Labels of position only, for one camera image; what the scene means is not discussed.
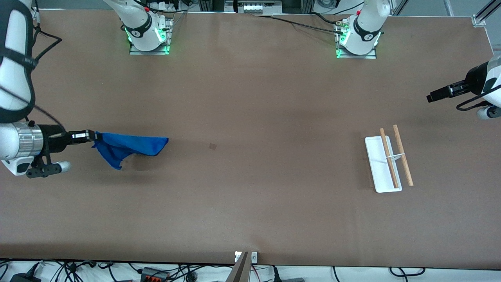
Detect white socket strip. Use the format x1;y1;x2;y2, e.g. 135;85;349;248
225;0;283;14

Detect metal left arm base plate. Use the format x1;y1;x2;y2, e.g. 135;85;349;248
336;20;377;60

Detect long black table cable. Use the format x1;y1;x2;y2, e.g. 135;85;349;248
254;15;345;35

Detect white rack with wooden bars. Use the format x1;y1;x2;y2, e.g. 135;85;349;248
365;125;414;193

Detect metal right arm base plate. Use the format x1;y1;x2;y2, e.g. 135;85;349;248
129;18;171;55

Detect aluminium table corner bracket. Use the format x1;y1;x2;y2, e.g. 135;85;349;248
472;0;501;27

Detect grey camera mount beam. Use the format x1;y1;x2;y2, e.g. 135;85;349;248
225;252;251;282

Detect black red power strip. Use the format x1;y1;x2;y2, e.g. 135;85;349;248
141;267;170;282

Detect short black table cable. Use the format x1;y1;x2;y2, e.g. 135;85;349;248
311;13;343;26

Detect blue towel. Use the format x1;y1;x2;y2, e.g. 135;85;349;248
92;132;169;170

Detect black looped floor cable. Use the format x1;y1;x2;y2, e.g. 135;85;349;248
389;267;426;277

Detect black plug with cable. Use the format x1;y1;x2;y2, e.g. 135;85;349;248
270;266;306;282

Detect tangled black floor cables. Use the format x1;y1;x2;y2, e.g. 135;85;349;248
39;260;118;282

